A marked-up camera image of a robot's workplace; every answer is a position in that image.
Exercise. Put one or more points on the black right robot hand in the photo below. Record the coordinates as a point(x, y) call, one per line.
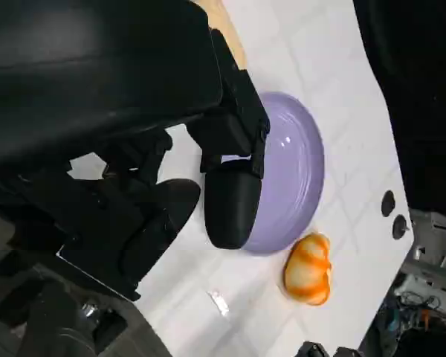
point(312, 350)

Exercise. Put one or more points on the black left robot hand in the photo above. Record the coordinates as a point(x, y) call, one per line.
point(96, 74)

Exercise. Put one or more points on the grey workshop machine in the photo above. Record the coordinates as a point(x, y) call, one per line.
point(436, 241)

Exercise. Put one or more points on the lilac plate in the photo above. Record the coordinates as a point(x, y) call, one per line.
point(293, 178)

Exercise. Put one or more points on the dark grey robot body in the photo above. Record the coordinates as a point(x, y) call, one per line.
point(41, 320)

